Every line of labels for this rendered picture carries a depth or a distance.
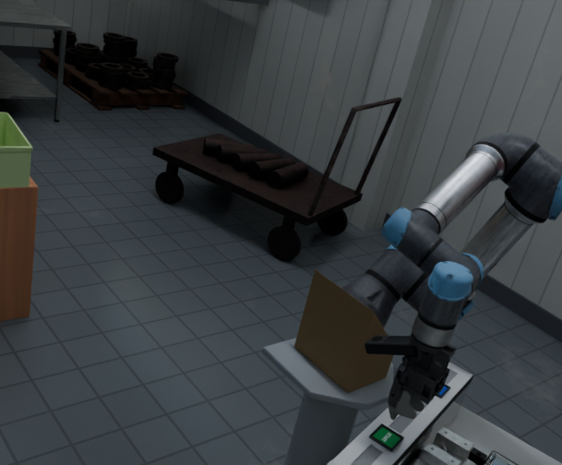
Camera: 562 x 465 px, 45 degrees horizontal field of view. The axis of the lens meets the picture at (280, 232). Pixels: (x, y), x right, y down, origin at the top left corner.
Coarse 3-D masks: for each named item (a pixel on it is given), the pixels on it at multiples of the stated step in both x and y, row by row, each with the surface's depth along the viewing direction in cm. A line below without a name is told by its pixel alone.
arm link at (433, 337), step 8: (416, 320) 130; (416, 328) 130; (424, 328) 128; (432, 328) 127; (416, 336) 130; (424, 336) 128; (432, 336) 128; (440, 336) 128; (448, 336) 129; (424, 344) 130; (432, 344) 129; (440, 344) 129
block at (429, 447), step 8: (424, 448) 152; (432, 448) 152; (424, 456) 152; (432, 456) 151; (440, 456) 151; (448, 456) 152; (432, 464) 151; (440, 464) 150; (448, 464) 149; (456, 464) 150
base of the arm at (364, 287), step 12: (372, 276) 179; (348, 288) 178; (360, 288) 177; (372, 288) 177; (384, 288) 177; (360, 300) 175; (372, 300) 176; (384, 300) 176; (396, 300) 180; (384, 312) 176; (384, 324) 178
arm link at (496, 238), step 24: (528, 168) 154; (552, 168) 153; (504, 192) 163; (528, 192) 155; (552, 192) 152; (504, 216) 162; (528, 216) 157; (552, 216) 155; (480, 240) 167; (504, 240) 163
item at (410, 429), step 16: (448, 368) 174; (448, 384) 167; (464, 384) 169; (432, 400) 160; (448, 400) 161; (384, 416) 151; (400, 416) 153; (416, 416) 154; (432, 416) 154; (368, 432) 145; (400, 432) 148; (416, 432) 148; (352, 448) 139; (368, 448) 141; (384, 448) 141; (400, 448) 142; (352, 464) 136; (368, 464) 137; (384, 464) 137
